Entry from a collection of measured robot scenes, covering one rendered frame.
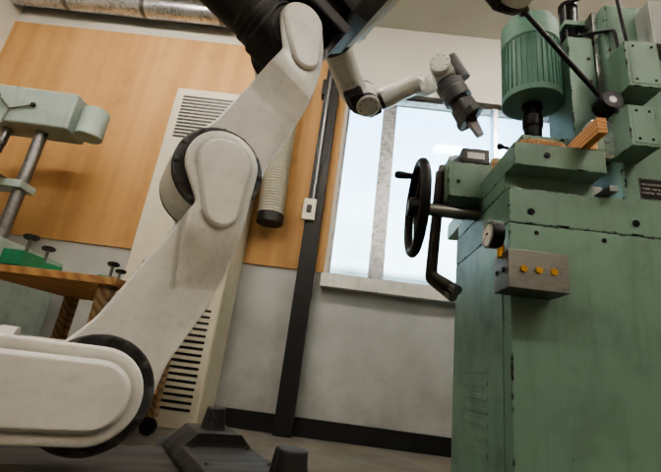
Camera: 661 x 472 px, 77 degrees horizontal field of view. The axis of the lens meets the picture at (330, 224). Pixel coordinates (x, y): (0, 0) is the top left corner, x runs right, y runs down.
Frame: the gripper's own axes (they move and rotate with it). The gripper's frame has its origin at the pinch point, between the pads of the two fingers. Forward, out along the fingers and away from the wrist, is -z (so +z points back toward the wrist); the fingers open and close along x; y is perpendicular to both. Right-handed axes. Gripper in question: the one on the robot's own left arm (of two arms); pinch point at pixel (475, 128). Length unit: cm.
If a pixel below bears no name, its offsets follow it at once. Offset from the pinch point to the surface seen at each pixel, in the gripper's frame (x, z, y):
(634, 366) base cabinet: 23, -71, -12
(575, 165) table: 26.6, -28.9, 0.0
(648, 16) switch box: 18, 6, 54
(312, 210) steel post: -114, 37, -46
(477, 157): 3.7, -10.4, -6.7
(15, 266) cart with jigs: -14, 19, -148
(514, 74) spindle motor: 5.5, 9.9, 17.4
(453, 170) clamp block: 3.5, -11.4, -15.0
